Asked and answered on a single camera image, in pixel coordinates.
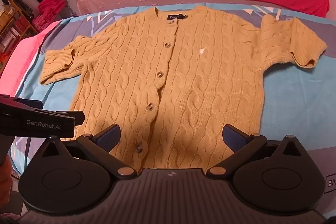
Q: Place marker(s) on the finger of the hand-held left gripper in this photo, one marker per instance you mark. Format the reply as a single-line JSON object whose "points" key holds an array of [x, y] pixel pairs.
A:
{"points": [[29, 104]]}

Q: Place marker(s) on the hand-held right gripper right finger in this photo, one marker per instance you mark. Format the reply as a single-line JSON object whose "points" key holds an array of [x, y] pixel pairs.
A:
{"points": [[233, 137]]}

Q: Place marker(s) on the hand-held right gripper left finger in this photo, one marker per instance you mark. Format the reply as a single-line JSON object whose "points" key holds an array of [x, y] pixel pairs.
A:
{"points": [[109, 138]]}

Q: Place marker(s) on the pile of red clothes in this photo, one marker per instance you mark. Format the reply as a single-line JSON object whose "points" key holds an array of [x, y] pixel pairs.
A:
{"points": [[51, 10]]}

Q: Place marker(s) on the pink blanket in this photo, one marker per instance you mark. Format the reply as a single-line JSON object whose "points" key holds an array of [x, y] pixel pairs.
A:
{"points": [[23, 56]]}

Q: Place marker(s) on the blue grey printed bedsheet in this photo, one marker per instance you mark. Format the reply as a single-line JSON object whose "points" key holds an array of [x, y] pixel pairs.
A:
{"points": [[288, 98]]}

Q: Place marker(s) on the wooden shelf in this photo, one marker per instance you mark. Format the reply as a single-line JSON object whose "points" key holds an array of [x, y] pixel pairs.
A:
{"points": [[15, 27]]}

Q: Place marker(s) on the grey patterned mattress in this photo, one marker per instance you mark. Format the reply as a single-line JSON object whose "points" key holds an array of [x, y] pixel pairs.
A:
{"points": [[118, 2]]}

